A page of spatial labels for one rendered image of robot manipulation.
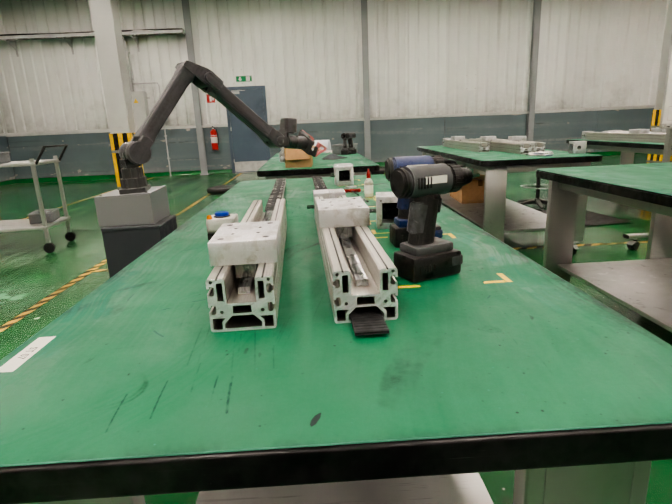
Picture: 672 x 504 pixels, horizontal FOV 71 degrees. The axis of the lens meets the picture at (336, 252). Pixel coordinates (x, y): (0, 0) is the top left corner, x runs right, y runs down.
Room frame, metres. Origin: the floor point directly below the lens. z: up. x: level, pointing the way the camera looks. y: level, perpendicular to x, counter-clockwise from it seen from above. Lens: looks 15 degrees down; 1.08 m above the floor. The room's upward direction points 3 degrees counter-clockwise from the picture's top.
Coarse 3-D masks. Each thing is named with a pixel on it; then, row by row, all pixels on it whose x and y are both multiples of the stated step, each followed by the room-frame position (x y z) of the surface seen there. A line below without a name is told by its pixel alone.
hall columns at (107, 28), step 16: (96, 0) 7.26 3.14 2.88; (112, 0) 7.52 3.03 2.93; (96, 16) 7.25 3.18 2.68; (112, 16) 7.27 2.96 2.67; (96, 32) 7.25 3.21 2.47; (112, 32) 7.26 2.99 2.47; (112, 48) 7.26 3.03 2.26; (112, 64) 7.26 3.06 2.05; (112, 80) 7.26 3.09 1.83; (128, 80) 7.52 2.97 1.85; (112, 96) 7.26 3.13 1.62; (128, 96) 7.52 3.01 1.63; (656, 96) 7.80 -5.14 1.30; (112, 112) 7.26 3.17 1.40; (128, 112) 7.52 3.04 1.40; (656, 112) 7.72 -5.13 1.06; (112, 128) 7.25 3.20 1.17; (128, 128) 7.26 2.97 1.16; (112, 144) 7.23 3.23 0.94; (656, 160) 7.59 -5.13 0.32
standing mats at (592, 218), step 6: (546, 210) 5.46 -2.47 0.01; (588, 216) 5.02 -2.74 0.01; (594, 216) 5.01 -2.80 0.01; (600, 216) 4.99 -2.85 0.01; (606, 216) 4.98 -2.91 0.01; (588, 222) 4.72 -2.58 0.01; (594, 222) 4.71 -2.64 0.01; (600, 222) 4.70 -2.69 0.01; (606, 222) 4.69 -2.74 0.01; (612, 222) 4.68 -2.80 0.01; (618, 222) 4.68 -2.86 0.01; (624, 222) 4.68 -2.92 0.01
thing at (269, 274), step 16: (256, 208) 1.31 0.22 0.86; (224, 272) 0.71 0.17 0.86; (256, 272) 0.71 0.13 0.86; (272, 272) 0.70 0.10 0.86; (208, 288) 0.68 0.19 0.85; (224, 288) 0.68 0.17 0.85; (240, 288) 0.72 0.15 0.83; (256, 288) 0.68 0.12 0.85; (272, 288) 0.69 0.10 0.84; (208, 304) 0.68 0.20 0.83; (224, 304) 0.68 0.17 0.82; (240, 304) 0.68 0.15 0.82; (256, 304) 0.68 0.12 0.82; (272, 304) 0.71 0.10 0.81; (224, 320) 0.68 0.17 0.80; (240, 320) 0.71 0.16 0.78; (256, 320) 0.70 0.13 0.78; (272, 320) 0.70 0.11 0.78
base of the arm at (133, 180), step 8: (136, 168) 1.65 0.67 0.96; (128, 176) 1.64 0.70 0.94; (136, 176) 1.65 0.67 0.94; (144, 176) 1.68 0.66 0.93; (128, 184) 1.63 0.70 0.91; (136, 184) 1.64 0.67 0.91; (144, 184) 1.66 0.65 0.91; (120, 192) 1.61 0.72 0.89; (128, 192) 1.61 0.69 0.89; (136, 192) 1.62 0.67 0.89
